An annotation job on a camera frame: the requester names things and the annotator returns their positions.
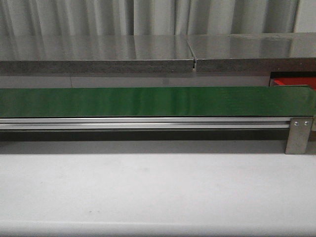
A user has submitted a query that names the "grey stone slab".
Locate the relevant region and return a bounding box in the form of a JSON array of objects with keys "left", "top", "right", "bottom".
[
  {"left": 0, "top": 36, "right": 194, "bottom": 75},
  {"left": 187, "top": 33, "right": 316, "bottom": 73}
]

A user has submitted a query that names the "left grey stone slab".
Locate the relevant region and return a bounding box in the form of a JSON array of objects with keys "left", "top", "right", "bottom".
[{"left": 0, "top": 36, "right": 194, "bottom": 75}]

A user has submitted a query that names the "right grey stone slab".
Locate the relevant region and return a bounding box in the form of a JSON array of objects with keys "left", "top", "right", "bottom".
[{"left": 187, "top": 33, "right": 316, "bottom": 73}]

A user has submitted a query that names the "steel conveyor support bracket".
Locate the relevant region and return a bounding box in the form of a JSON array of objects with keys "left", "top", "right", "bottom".
[{"left": 285, "top": 117, "right": 313, "bottom": 155}]

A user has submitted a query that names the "white pleated curtain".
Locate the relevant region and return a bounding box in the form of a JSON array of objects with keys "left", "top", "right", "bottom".
[{"left": 0, "top": 0, "right": 299, "bottom": 37}]

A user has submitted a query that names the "green conveyor belt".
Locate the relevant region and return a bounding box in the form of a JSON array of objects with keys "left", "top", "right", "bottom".
[{"left": 0, "top": 86, "right": 316, "bottom": 118}]

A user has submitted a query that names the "aluminium conveyor side rail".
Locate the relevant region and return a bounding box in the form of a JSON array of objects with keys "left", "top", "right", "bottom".
[{"left": 0, "top": 117, "right": 291, "bottom": 130}]

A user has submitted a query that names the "red plastic tray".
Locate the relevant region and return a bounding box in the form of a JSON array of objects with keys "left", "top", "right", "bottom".
[{"left": 273, "top": 77, "right": 316, "bottom": 90}]

